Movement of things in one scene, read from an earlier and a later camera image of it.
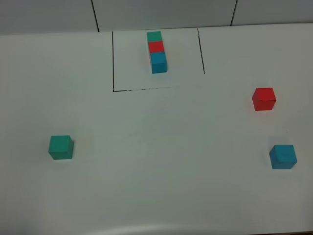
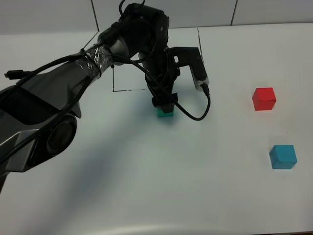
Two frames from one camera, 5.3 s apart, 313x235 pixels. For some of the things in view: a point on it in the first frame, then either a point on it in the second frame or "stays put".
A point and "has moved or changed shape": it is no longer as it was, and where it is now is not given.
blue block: x=282 y=156 stays put
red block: x=263 y=99 stays put
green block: x=61 y=147 has moved or changed shape
